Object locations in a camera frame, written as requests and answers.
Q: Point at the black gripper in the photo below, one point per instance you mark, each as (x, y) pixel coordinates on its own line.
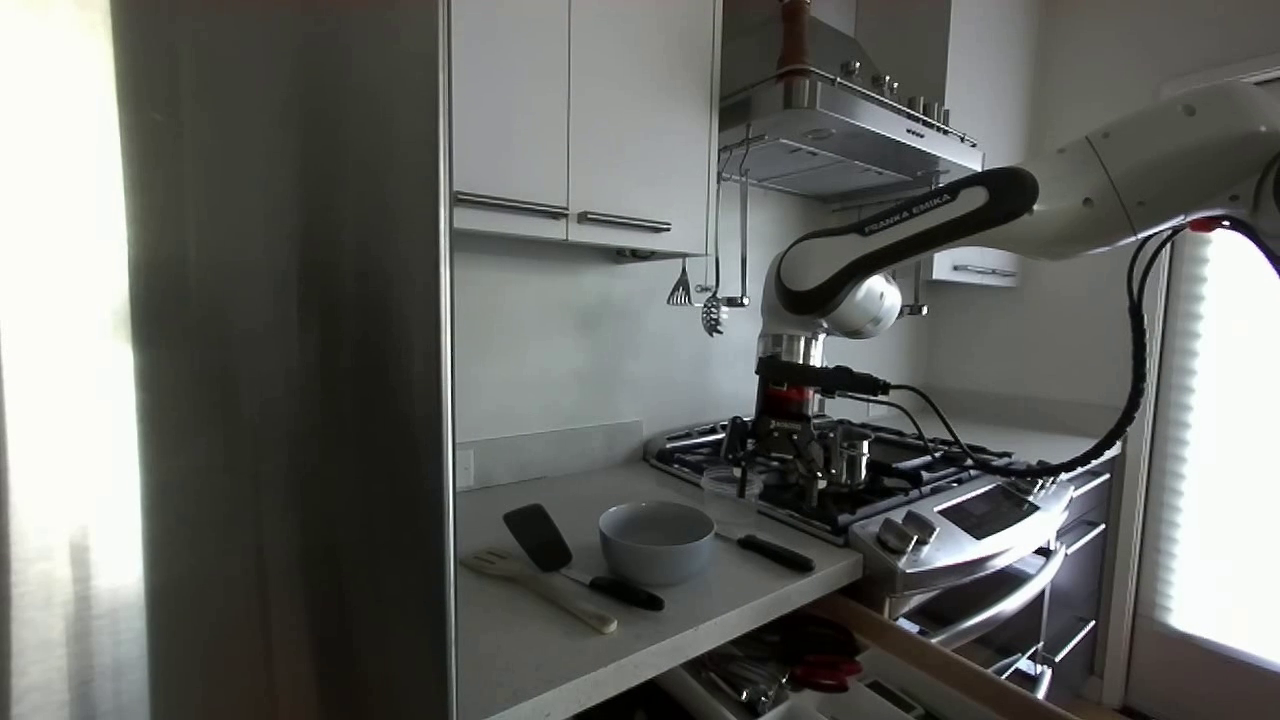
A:
(795, 442)

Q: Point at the white bowl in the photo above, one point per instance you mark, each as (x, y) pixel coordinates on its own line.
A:
(653, 552)

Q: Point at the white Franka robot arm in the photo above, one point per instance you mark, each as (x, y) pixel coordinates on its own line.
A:
(1145, 172)

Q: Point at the stainless steel pot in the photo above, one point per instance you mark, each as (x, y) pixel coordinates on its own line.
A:
(853, 461)

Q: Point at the silver stove knob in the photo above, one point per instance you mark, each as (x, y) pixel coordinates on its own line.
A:
(922, 524)
(888, 539)

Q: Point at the red round utensil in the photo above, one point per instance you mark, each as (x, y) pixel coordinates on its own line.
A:
(820, 665)

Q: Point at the open cutlery drawer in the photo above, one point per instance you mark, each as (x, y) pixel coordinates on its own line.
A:
(935, 662)

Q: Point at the hanging triangular utensil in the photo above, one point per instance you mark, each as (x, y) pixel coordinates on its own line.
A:
(680, 289)

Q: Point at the black spatula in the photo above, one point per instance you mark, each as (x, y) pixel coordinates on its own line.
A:
(536, 539)

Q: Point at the light wooden spatula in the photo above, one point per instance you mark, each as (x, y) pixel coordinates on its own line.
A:
(545, 584)

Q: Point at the dark drawer cabinet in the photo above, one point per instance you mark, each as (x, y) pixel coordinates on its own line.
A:
(1080, 584)

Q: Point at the stainless steel range hood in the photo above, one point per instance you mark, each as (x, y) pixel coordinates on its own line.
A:
(825, 135)

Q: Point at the white upper cabinet door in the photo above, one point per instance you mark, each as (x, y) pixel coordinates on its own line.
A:
(643, 106)
(514, 95)

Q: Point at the white window blind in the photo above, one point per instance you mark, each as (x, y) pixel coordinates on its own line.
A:
(1220, 467)

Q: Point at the tall grey cabinet panel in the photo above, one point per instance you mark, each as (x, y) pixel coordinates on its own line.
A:
(295, 402)

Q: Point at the white sheer curtain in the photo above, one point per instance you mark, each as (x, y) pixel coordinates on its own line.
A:
(63, 402)

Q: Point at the white wall box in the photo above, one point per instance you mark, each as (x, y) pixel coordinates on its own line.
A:
(975, 267)

